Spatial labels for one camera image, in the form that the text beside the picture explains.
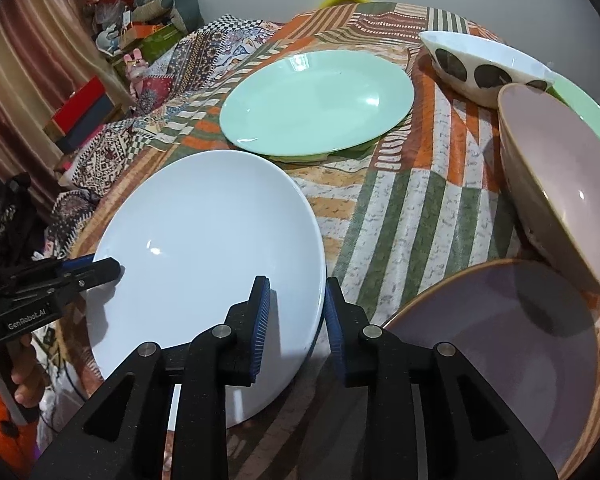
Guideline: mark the orange box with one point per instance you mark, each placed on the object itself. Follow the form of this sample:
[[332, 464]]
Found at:
[[140, 32]]

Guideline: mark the patterned checkered quilt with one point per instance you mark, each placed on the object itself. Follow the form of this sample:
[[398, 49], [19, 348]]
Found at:
[[190, 60]]

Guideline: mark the pink bowl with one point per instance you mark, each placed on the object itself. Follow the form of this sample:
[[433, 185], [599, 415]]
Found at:
[[565, 170]]

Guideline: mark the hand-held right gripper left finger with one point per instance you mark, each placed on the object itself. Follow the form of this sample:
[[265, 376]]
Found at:
[[262, 330]]

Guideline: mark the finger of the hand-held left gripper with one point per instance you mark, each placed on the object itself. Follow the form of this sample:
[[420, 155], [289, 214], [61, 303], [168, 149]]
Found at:
[[77, 262], [97, 272]]

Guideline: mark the white plate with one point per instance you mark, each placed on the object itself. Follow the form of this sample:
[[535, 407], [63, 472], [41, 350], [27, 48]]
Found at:
[[205, 240]]

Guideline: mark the red and blue box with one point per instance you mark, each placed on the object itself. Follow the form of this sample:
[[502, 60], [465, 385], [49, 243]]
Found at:
[[82, 110]]

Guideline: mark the person's left hand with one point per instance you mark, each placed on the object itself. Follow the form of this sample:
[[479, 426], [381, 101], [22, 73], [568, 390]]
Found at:
[[27, 375]]

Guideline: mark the pale purple plate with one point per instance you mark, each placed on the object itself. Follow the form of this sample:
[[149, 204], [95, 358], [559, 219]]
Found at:
[[490, 350]]

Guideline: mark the striped brown curtain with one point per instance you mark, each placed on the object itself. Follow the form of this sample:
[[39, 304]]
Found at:
[[30, 60]]

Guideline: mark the pink bunny toy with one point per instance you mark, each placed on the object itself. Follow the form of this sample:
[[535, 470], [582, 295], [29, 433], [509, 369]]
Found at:
[[136, 65]]

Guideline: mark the green bowl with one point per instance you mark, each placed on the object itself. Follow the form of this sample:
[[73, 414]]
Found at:
[[587, 110]]

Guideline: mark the white bowl with dark spots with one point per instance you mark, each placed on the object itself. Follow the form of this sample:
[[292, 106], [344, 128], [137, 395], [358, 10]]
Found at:
[[480, 52]]

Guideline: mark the green box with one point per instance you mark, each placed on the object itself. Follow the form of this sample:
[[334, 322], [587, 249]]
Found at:
[[160, 42]]

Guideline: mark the green plate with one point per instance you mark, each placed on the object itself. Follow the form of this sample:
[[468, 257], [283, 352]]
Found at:
[[320, 100]]

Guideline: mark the striped patchwork blanket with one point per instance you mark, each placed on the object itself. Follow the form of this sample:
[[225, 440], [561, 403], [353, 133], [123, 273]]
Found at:
[[405, 210]]

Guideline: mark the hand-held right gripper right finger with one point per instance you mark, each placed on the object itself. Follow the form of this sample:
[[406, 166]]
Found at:
[[334, 330]]

